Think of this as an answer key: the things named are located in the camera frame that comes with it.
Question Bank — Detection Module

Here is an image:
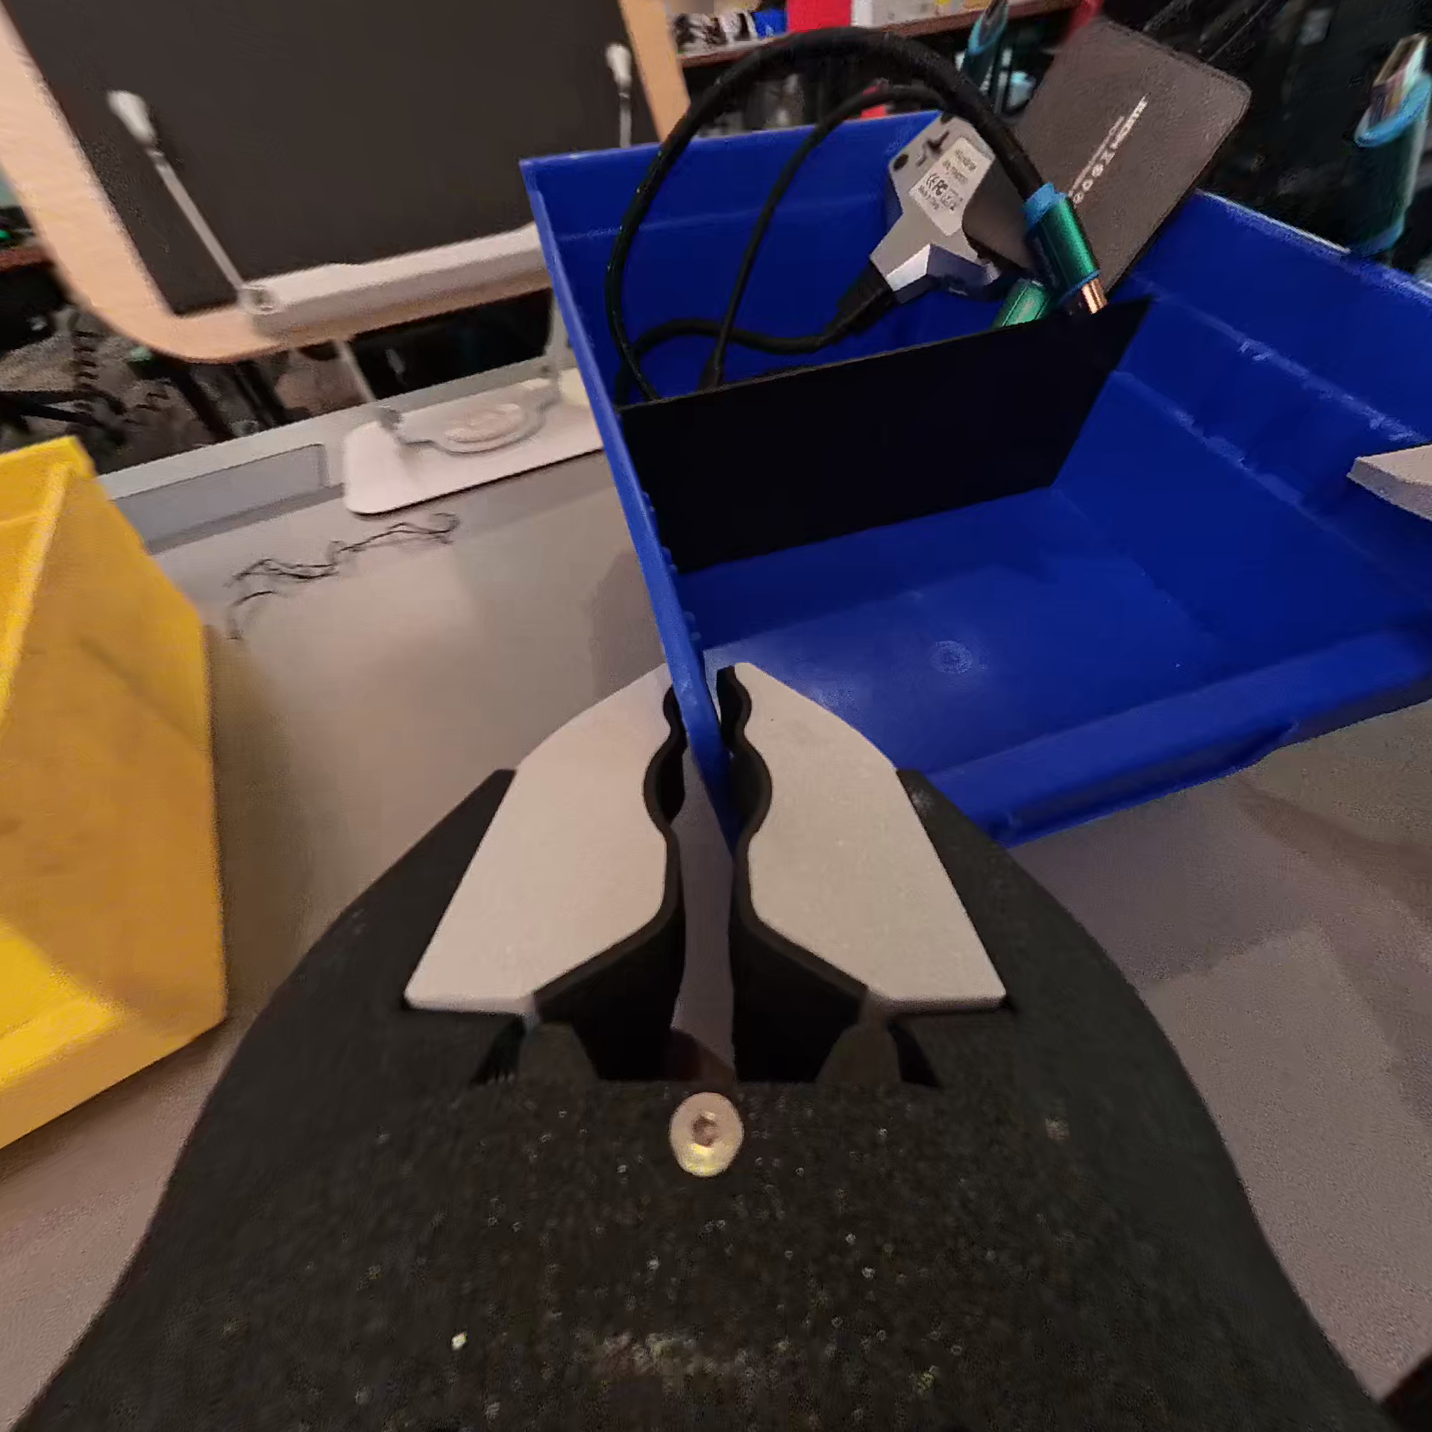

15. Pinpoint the wood framed dark panel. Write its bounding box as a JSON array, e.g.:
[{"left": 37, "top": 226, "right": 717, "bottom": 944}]
[{"left": 0, "top": 0, "right": 688, "bottom": 363}]

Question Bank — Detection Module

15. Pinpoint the black loose thread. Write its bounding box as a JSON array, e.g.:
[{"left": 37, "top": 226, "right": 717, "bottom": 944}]
[{"left": 223, "top": 512, "right": 463, "bottom": 645}]

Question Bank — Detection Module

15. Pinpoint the cluttered wooden shelf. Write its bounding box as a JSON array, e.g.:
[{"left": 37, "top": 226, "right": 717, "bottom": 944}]
[{"left": 676, "top": 0, "right": 1076, "bottom": 70}]

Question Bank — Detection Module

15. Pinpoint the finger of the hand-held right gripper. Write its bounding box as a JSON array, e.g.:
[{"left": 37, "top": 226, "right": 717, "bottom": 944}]
[{"left": 1347, "top": 450, "right": 1432, "bottom": 525}]

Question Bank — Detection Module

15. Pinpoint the blue plastic bin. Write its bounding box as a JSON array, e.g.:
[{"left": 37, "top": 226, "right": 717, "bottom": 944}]
[{"left": 519, "top": 109, "right": 1432, "bottom": 850}]

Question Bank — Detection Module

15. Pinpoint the black flat device box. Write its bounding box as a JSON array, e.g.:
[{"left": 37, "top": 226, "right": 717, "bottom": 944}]
[{"left": 1013, "top": 15, "right": 1255, "bottom": 296}]

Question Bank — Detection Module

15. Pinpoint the silver hdmi adapter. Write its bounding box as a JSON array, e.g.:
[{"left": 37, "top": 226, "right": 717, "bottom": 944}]
[{"left": 630, "top": 115, "right": 1038, "bottom": 402}]

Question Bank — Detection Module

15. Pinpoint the yellow plastic bin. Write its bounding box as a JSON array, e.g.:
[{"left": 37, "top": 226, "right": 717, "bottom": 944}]
[{"left": 0, "top": 432, "right": 231, "bottom": 1150}]

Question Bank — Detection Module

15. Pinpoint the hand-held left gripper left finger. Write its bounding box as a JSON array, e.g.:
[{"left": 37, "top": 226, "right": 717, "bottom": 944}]
[{"left": 404, "top": 670, "right": 688, "bottom": 1080}]

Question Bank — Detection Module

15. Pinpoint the black braided hdmi cable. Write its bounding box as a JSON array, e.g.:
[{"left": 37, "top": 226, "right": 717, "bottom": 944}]
[{"left": 602, "top": 28, "right": 1111, "bottom": 402}]

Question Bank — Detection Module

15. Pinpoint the grey table cable hatch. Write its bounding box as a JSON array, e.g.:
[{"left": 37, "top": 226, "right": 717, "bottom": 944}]
[{"left": 141, "top": 438, "right": 343, "bottom": 553}]

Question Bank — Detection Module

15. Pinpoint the teal tipped cable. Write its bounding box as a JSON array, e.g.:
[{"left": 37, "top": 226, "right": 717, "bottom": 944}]
[
  {"left": 964, "top": 0, "right": 1020, "bottom": 84},
  {"left": 1347, "top": 33, "right": 1432, "bottom": 256}
]

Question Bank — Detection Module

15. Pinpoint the white panel stand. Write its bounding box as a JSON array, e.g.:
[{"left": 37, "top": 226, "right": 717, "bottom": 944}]
[{"left": 107, "top": 43, "right": 630, "bottom": 512}]

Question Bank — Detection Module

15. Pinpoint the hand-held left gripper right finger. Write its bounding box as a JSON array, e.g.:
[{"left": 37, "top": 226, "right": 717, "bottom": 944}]
[{"left": 713, "top": 665, "right": 1008, "bottom": 1080}]

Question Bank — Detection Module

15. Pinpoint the black bin divider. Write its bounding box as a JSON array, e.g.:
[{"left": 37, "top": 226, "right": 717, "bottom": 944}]
[{"left": 618, "top": 297, "right": 1151, "bottom": 571}]

